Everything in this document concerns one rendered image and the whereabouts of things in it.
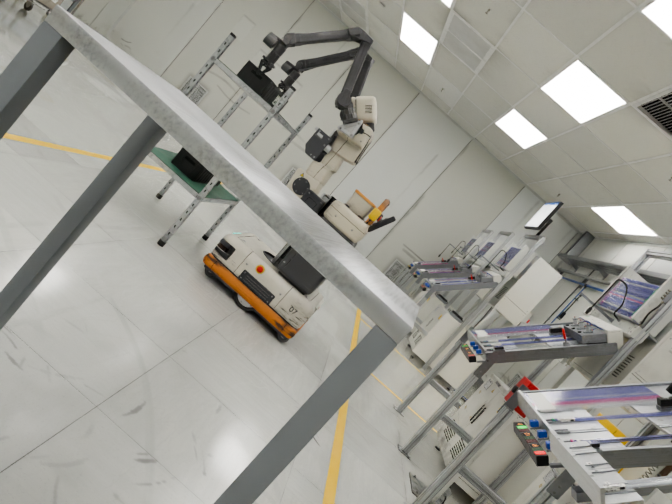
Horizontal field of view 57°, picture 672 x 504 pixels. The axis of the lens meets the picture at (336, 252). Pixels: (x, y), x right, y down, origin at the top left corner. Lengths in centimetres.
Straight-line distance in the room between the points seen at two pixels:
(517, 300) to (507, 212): 429
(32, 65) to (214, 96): 1032
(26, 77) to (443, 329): 609
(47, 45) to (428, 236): 1002
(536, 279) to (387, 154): 471
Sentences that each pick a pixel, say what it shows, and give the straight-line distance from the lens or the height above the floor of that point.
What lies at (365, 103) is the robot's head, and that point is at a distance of 365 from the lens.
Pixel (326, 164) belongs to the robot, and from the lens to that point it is 366.
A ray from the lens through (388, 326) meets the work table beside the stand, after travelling 83.
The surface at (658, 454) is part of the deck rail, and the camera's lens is 231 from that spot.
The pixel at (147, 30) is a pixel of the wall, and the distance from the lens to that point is 1195.
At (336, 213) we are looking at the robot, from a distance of 342.
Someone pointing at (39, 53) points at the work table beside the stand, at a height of 73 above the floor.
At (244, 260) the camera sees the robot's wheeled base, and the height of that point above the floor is 22.
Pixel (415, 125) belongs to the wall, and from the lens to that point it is 1093.
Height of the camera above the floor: 88
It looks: 5 degrees down
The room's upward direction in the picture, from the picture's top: 42 degrees clockwise
